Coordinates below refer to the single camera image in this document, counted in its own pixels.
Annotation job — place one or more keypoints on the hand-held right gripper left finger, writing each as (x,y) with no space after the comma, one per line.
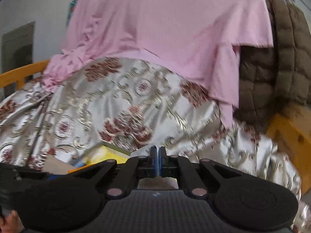
(153,166)

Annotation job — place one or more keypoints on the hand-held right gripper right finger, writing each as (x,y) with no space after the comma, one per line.
(160,165)

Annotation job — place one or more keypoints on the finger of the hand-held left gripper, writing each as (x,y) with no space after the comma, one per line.
(53,177)

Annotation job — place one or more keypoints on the brown cloth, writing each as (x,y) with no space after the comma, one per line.
(57,166)

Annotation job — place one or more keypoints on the cartoon print metal tray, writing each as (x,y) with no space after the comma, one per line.
(107,155)

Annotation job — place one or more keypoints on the person's left hand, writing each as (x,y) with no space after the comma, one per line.
(11,223)

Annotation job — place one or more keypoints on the floral satin blanket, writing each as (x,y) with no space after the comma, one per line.
(109,106)

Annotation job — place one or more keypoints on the pink hanging bed sheet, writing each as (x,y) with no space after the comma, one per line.
(158,29)

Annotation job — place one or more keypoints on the brown quilted jacket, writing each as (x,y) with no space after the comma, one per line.
(286,53)

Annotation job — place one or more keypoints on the wooden bed rail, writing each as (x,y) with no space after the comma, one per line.
(21,74)
(291,140)

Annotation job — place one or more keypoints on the grey wall panel door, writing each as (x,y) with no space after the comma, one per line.
(18,48)

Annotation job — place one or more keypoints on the colourful wall poster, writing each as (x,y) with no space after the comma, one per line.
(73,9)

